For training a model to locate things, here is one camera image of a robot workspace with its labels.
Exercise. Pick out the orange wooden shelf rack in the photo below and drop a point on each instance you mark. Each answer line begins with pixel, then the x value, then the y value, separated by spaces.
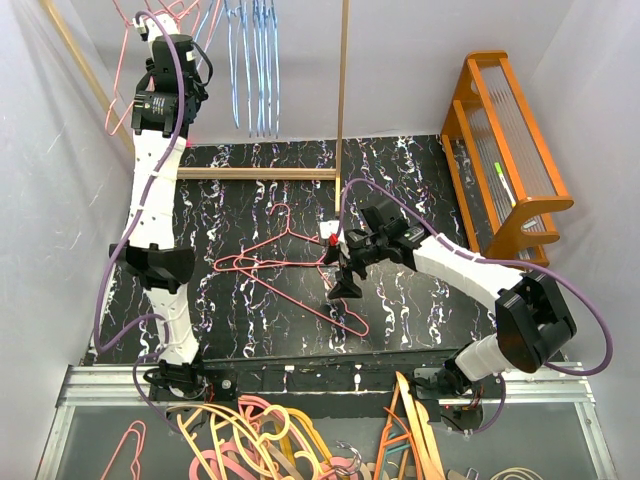
pixel 489 120

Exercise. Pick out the pink wire hanger hung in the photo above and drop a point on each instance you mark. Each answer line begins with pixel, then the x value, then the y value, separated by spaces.
pixel 120 105

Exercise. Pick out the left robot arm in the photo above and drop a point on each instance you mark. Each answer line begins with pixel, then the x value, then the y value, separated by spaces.
pixel 165 105

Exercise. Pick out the pile of plastic hangers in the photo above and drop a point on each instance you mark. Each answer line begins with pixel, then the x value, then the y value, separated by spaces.
pixel 262 440

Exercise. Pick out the pink wire hanger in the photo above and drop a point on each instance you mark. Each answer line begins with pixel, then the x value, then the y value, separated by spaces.
pixel 300 300
pixel 285 235

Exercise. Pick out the wooden hangers pile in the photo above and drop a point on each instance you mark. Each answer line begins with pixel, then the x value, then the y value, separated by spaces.
pixel 408 433

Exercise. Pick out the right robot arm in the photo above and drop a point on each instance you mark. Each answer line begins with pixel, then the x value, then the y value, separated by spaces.
pixel 532 318

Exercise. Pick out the light blue wire hanger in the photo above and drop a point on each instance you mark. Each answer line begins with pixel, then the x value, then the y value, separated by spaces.
pixel 258 38

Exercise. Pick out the wooden clothes rack frame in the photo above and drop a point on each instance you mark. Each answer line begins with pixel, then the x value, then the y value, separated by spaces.
pixel 227 173

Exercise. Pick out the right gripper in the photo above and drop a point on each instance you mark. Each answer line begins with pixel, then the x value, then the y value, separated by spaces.
pixel 345 286

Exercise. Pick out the green white pen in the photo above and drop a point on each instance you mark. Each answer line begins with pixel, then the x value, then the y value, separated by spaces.
pixel 505 183

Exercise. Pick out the blue hanger hung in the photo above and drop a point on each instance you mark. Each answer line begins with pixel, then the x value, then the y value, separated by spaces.
pixel 275 70
pixel 249 51
pixel 268 76

